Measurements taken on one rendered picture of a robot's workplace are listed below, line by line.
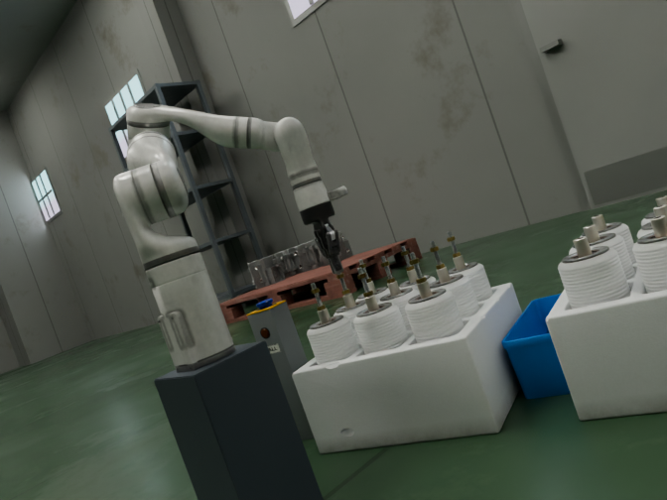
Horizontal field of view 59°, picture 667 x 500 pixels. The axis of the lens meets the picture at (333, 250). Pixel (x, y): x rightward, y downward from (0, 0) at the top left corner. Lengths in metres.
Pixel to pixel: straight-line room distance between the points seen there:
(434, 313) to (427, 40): 3.58
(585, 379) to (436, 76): 3.63
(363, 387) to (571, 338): 0.40
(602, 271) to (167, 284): 0.69
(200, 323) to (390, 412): 0.42
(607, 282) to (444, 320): 0.28
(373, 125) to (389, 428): 3.89
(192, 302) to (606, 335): 0.65
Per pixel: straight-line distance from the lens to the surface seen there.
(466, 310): 1.21
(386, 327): 1.15
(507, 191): 4.31
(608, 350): 1.02
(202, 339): 0.94
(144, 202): 0.95
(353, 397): 1.19
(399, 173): 4.78
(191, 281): 0.94
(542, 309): 1.45
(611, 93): 3.91
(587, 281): 1.02
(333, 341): 1.21
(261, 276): 4.84
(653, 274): 1.02
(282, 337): 1.34
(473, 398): 1.09
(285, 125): 1.30
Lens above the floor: 0.43
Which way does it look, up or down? 2 degrees down
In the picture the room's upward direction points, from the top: 20 degrees counter-clockwise
